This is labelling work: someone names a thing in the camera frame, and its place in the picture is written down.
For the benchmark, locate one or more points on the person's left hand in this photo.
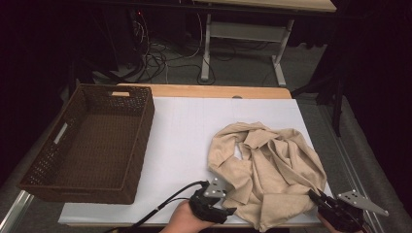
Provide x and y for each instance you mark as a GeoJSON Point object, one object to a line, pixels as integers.
{"type": "Point", "coordinates": [183, 220]}

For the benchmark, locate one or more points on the beige sweater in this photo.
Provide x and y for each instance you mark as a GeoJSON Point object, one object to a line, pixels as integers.
{"type": "Point", "coordinates": [275, 174]}

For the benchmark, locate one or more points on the white-legged desk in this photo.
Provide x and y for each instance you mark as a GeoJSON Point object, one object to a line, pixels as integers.
{"type": "Point", "coordinates": [246, 30]}

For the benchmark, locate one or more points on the white table cover sheet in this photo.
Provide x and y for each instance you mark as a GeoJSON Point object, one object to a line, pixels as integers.
{"type": "Point", "coordinates": [181, 136]}

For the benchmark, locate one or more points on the short aluminium rail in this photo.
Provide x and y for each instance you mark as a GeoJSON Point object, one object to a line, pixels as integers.
{"type": "Point", "coordinates": [14, 212]}

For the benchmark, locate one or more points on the person's right hand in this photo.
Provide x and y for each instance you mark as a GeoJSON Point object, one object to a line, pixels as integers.
{"type": "Point", "coordinates": [327, 228]}

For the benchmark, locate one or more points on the long aluminium rail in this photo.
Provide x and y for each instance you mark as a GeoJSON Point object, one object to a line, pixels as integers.
{"type": "Point", "coordinates": [344, 155]}

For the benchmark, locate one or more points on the brown woven basket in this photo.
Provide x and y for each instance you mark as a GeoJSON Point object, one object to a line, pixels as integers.
{"type": "Point", "coordinates": [97, 152]}

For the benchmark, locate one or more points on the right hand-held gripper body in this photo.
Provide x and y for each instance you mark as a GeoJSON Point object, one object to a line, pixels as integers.
{"type": "Point", "coordinates": [356, 200]}

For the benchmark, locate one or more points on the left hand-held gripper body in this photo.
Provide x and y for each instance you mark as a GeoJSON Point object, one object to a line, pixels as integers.
{"type": "Point", "coordinates": [213, 191]}

